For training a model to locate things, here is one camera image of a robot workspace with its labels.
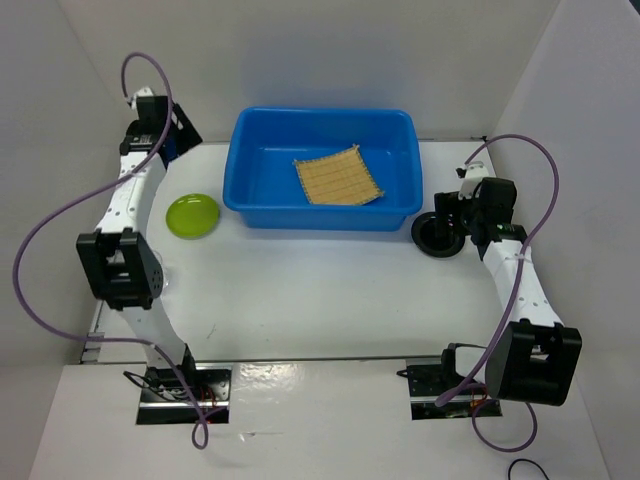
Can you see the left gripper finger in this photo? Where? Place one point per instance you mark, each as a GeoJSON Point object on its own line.
{"type": "Point", "coordinates": [183, 132]}
{"type": "Point", "coordinates": [170, 150]}

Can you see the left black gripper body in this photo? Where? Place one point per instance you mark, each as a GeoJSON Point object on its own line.
{"type": "Point", "coordinates": [134, 132]}

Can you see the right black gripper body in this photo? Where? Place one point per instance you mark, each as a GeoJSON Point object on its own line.
{"type": "Point", "coordinates": [469, 212]}

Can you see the black round bowl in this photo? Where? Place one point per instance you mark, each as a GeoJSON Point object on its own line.
{"type": "Point", "coordinates": [423, 236]}

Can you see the green round plate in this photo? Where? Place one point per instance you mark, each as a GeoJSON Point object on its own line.
{"type": "Point", "coordinates": [192, 216]}

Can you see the woven bamboo placemat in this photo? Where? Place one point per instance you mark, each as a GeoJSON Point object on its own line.
{"type": "Point", "coordinates": [339, 179]}

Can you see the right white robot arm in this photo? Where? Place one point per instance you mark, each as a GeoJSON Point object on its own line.
{"type": "Point", "coordinates": [532, 355]}

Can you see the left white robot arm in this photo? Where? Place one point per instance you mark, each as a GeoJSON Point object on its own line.
{"type": "Point", "coordinates": [122, 269]}

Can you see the blue plastic bin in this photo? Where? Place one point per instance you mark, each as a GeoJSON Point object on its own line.
{"type": "Point", "coordinates": [261, 182]}

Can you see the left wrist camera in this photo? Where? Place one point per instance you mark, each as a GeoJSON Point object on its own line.
{"type": "Point", "coordinates": [144, 92]}

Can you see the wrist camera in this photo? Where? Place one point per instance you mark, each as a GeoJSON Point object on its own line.
{"type": "Point", "coordinates": [144, 92]}
{"type": "Point", "coordinates": [471, 176]}

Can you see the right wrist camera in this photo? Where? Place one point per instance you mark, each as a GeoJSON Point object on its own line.
{"type": "Point", "coordinates": [471, 176]}

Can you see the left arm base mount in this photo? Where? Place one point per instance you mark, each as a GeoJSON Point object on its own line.
{"type": "Point", "coordinates": [166, 401]}

